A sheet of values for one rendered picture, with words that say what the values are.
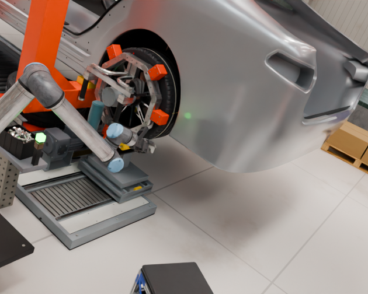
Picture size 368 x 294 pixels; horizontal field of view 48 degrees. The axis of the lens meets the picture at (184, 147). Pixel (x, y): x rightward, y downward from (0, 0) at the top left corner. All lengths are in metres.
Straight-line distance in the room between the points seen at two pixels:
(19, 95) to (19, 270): 1.02
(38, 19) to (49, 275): 1.55
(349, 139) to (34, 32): 4.80
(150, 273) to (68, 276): 0.56
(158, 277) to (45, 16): 1.70
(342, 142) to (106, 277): 4.61
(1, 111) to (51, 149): 1.03
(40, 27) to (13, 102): 0.85
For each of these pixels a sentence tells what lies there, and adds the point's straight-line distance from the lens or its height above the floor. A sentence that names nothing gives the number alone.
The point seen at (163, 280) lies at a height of 0.34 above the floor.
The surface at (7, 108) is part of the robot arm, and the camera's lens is 2.11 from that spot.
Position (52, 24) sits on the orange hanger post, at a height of 1.16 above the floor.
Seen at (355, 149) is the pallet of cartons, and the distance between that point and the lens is 6.48.
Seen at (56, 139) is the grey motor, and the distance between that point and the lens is 3.05.
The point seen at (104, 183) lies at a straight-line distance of 3.17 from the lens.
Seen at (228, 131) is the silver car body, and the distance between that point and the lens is 2.51.
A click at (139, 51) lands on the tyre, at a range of 2.89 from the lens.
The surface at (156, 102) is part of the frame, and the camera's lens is 2.70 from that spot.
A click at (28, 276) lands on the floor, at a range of 2.56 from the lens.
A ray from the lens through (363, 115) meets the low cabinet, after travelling 7.57.
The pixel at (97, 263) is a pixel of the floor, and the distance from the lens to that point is 2.72.
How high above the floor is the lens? 1.84
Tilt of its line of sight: 24 degrees down
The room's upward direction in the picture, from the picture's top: 22 degrees clockwise
